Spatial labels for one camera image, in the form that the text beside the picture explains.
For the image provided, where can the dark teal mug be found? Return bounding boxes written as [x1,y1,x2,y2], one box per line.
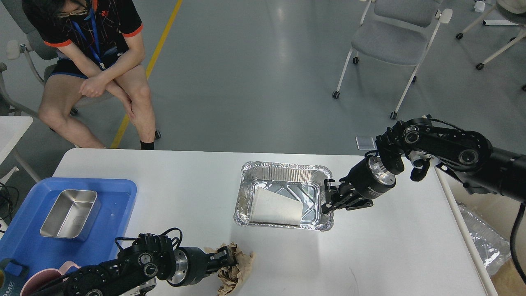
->
[0,257,29,296]

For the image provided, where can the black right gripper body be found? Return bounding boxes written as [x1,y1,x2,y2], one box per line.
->
[337,155,396,210]

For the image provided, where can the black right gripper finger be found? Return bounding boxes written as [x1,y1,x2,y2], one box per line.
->
[324,179,341,206]
[321,203,349,214]

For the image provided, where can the blue plastic tray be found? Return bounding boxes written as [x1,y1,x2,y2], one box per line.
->
[0,178,137,277]

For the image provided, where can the grey office chair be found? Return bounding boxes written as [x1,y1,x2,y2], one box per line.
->
[0,0,161,140]
[331,0,453,120]

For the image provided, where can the white side table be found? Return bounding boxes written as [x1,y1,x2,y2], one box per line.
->
[0,116,42,183]

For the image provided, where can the brown paper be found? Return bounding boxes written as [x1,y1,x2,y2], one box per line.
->
[217,242,257,296]

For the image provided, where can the grey office chair right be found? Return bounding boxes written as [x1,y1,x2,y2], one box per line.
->
[331,0,453,120]

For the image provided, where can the grey office chair left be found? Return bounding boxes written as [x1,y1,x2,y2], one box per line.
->
[0,0,161,140]

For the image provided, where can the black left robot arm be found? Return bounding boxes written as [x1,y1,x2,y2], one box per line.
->
[32,227,237,296]

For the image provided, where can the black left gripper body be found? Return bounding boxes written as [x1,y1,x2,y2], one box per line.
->
[168,247,220,287]

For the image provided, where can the white plastic bin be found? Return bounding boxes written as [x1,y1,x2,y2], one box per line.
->
[436,170,525,296]

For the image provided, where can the pink plastic mug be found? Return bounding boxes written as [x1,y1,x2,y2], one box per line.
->
[20,261,80,296]

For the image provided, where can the white paper cup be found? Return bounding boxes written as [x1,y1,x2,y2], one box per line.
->
[250,188,304,226]

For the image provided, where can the person in patterned shirt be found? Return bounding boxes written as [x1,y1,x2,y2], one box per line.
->
[21,0,156,150]

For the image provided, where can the aluminium foil tray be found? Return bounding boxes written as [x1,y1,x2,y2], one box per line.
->
[233,162,334,231]

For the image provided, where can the floor outlet cover left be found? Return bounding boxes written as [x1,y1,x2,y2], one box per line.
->
[355,136,376,150]

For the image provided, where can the stainless steel tray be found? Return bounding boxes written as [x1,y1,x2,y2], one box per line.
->
[39,189,102,241]

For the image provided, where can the white chair far right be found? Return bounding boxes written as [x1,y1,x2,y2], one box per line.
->
[456,0,526,91]

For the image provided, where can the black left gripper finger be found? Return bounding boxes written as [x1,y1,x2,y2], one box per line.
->
[208,246,235,260]
[209,260,238,273]

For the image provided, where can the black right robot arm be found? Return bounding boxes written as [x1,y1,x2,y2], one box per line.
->
[321,116,526,280]

